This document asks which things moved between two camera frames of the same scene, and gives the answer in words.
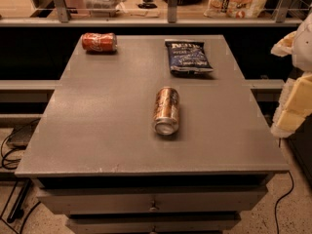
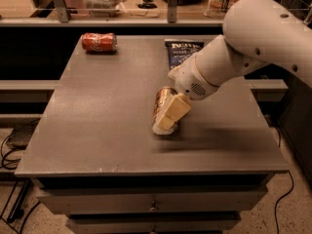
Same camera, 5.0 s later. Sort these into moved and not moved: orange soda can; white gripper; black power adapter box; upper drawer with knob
Moved: white gripper
Not moved: upper drawer with knob; orange soda can; black power adapter box
